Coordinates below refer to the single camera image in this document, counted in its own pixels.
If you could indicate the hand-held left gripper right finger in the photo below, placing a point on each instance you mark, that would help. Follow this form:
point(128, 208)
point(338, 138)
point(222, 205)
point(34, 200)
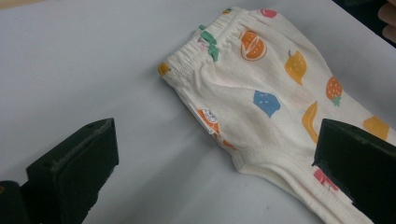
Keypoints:
point(364, 168)

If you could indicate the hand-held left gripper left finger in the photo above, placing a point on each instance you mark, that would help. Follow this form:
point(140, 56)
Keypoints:
point(68, 174)

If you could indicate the white fruit print pants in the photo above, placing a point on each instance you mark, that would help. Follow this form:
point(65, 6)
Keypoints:
point(258, 124)

